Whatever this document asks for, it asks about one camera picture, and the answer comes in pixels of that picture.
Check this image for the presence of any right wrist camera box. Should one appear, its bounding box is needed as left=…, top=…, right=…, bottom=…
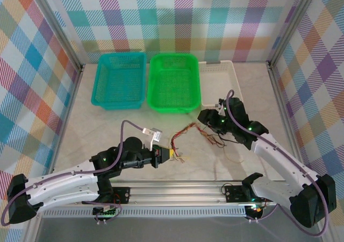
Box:
left=217, top=98, right=227, bottom=117

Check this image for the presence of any slotted grey cable duct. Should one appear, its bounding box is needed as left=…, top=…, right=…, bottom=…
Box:
left=41, top=205, right=248, bottom=218

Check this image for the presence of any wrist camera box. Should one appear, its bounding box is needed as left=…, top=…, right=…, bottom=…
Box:
left=217, top=98, right=227, bottom=117
left=141, top=127, right=163, bottom=150

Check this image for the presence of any thin red wire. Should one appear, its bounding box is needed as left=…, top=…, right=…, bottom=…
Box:
left=170, top=122, right=201, bottom=150
left=197, top=125, right=224, bottom=147

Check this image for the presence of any white plastic basket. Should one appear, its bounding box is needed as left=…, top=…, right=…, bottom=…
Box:
left=198, top=60, right=244, bottom=111

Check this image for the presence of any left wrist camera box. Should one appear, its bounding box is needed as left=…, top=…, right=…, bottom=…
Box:
left=141, top=127, right=163, bottom=150

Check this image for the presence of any thin yellow wire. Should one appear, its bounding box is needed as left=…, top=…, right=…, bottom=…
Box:
left=171, top=153, right=198, bottom=164

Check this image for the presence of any thin black wire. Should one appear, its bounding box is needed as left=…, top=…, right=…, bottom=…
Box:
left=206, top=134, right=226, bottom=148

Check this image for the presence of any aluminium frame floor rail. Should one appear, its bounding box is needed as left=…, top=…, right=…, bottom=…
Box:
left=267, top=61, right=334, bottom=242
left=23, top=64, right=85, bottom=242

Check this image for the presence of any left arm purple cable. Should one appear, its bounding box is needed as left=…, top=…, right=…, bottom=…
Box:
left=1, top=120, right=143, bottom=226

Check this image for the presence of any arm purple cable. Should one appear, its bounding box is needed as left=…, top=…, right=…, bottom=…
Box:
left=1, top=120, right=143, bottom=226
left=225, top=90, right=330, bottom=237

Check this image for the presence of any aluminium frame post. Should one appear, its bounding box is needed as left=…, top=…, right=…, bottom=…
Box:
left=28, top=0, right=84, bottom=72
left=268, top=0, right=323, bottom=68

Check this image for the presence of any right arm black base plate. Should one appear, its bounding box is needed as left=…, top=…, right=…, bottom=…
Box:
left=224, top=184, right=275, bottom=203

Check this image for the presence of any aluminium mounting rail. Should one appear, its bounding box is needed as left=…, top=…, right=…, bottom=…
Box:
left=29, top=180, right=327, bottom=208

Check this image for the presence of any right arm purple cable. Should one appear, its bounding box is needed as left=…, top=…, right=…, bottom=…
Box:
left=225, top=90, right=330, bottom=237

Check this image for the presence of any bundle of coloured wires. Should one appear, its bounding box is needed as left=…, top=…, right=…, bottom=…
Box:
left=221, top=147, right=245, bottom=164

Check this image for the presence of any teal plastic basket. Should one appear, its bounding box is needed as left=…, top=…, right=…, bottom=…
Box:
left=90, top=52, right=148, bottom=111

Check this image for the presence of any green plastic basket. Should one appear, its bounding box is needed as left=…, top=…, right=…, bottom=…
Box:
left=146, top=53, right=202, bottom=114

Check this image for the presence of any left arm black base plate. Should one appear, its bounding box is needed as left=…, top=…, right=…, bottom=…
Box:
left=82, top=187, right=131, bottom=205

